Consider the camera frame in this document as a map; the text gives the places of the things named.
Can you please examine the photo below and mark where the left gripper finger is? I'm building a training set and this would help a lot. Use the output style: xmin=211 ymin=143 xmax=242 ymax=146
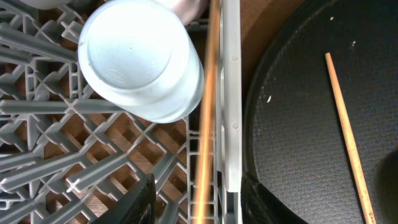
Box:
xmin=91 ymin=174 xmax=156 ymax=224

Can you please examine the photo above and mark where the wooden chopstick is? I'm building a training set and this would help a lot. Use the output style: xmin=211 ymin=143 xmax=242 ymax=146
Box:
xmin=325 ymin=52 xmax=376 ymax=224
xmin=193 ymin=0 xmax=221 ymax=224

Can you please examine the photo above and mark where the blue cup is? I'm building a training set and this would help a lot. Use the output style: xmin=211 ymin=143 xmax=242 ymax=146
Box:
xmin=78 ymin=0 xmax=204 ymax=123

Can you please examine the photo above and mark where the pink cup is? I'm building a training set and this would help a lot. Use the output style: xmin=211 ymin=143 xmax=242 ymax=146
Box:
xmin=156 ymin=0 xmax=209 ymax=26

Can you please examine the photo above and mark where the grey plate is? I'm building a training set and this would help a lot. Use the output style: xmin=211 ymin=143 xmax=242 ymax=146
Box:
xmin=21 ymin=0 xmax=72 ymax=10

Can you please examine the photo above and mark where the round black tray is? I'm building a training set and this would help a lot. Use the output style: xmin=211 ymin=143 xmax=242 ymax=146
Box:
xmin=244 ymin=0 xmax=397 ymax=223

